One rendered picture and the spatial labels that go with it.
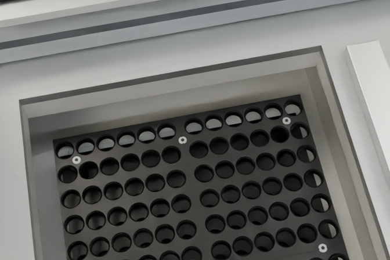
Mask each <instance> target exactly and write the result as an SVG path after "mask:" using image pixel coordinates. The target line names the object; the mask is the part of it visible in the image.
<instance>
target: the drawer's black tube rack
mask: <svg viewBox="0 0 390 260"><path fill-rule="evenodd" d="M177 119H178V124H179V130H180V135H181V137H180V138H179V141H177V142H171V143H165V144H161V145H155V146H149V147H144V148H139V149H134V150H128V151H122V152H118V153H112V154H106V155H102V156H97V157H91V158H85V159H80V158H79V157H78V156H76V157H74V158H73V160H72V161H69V162H63V163H59V164H56V174H57V183H58V188H59V198H60V208H61V213H62V222H63V231H64V240H65V246H66V255H67V260H338V257H339V258H341V259H343V260H349V257H348V253H347V250H346V246H345V243H344V239H343V236H342V233H341V229H340V226H339V223H338V219H337V216H336V213H335V210H334V206H333V202H332V200H331V196H330V193H329V190H328V187H327V183H326V179H325V177H324V173H323V170H322V166H321V163H320V160H319V156H318V153H317V150H316V146H315V143H314V140H313V136H312V133H311V130H310V126H309V123H308V119H307V117H304V118H299V119H294V120H290V119H289V118H288V117H285V118H283V122H277V123H273V124H267V125H261V126H257V127H252V128H246V129H239V130H236V131H230V132H224V133H218V134H214V135H208V136H202V137H199V138H193V139H186V138H185V137H184V136H183V135H182V130H181V127H180V121H179V117H177ZM300 127H302V128H304V129H305V130H306V132H307V135H306V136H305V137H304V138H303V137H302V133H301V129H300ZM306 150H309V151H311V152H312V153H313V156H314V159H313V160H312V161H311V162H310V161H309V157H308V153H307V151H306ZM314 174H316V175H318V176H319V177H320V179H321V184H320V185H318V186H317V184H316V181H315V177H314ZM61 175H63V181H62V180H61ZM321 198H322V199H324V200H326V201H327V203H328V210H326V211H324V208H323V204H322V201H321ZM64 199H66V206H65V205H64ZM328 223H329V224H331V225H333V226H334V227H335V230H336V235H335V236H334V237H332V236H331V232H330V228H329V226H328ZM67 225H69V231H70V232H68V231H67ZM71 250H72V254H73V259H72V258H71V256H70V252H71Z"/></svg>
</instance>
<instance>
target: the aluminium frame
mask: <svg viewBox="0 0 390 260"><path fill-rule="evenodd" d="M352 1H359V0H0V63H6V62H13V61H17V60H23V59H29V58H33V57H40V56H46V55H52V54H56V53H63V52H69V51H73V50H79V49H86V48H92V47H96V46H102V45H108V44H115V43H119V42H125V41H131V40H136V39H142V38H148V37H155V36H158V35H165V34H171V33H178V32H181V31H188V30H194V29H198V28H204V27H211V26H217V25H221V24H228V23H234V22H238V21H244V20H250V19H257V18H260V17H267V16H273V15H280V14H283V13H290V12H296V11H300V10H307V9H313V8H319V7H323V6H330V5H336V4H340V3H346V2H352Z"/></svg>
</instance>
